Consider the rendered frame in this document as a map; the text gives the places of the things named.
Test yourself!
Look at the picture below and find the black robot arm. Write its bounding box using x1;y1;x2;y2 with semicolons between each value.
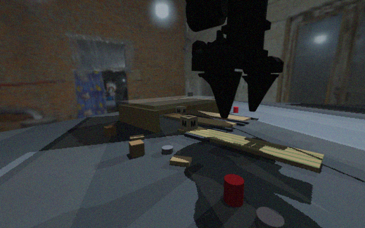
185;0;268;56

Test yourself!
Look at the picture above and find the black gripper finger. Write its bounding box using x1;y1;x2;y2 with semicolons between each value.
198;72;243;118
242;74;279;112

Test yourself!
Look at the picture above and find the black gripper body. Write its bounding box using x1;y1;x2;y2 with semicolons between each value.
191;9;284;76

